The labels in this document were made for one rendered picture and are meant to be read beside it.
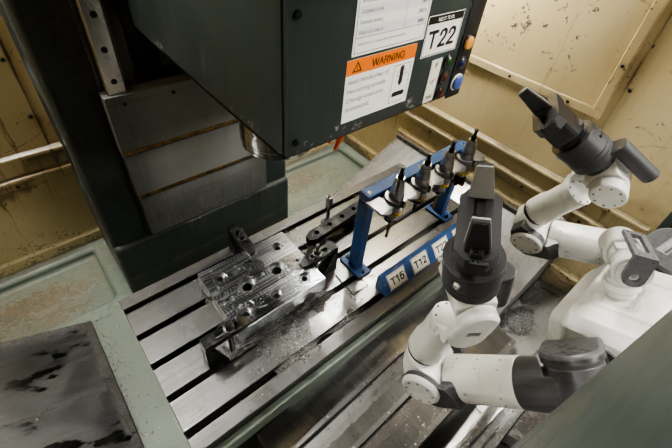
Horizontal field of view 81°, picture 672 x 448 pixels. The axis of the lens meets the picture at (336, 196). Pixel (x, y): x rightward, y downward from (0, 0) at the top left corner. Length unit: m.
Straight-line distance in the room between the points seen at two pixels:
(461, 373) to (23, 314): 1.53
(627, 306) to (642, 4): 0.86
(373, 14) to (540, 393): 0.65
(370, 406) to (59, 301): 1.20
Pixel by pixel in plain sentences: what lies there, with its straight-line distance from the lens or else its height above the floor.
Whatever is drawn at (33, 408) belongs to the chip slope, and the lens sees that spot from 1.49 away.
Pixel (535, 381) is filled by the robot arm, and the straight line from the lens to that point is 0.79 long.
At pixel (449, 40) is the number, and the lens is 0.79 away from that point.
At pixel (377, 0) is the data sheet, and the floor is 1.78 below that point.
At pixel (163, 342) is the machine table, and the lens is 1.22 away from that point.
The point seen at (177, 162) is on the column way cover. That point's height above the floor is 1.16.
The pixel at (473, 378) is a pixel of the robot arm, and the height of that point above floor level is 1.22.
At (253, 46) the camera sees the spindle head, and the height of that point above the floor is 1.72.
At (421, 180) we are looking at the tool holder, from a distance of 1.15.
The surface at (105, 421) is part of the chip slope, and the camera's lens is 1.45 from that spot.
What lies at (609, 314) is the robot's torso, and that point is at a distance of 0.89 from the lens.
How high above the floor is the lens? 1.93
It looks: 41 degrees down
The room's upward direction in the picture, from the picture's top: 6 degrees clockwise
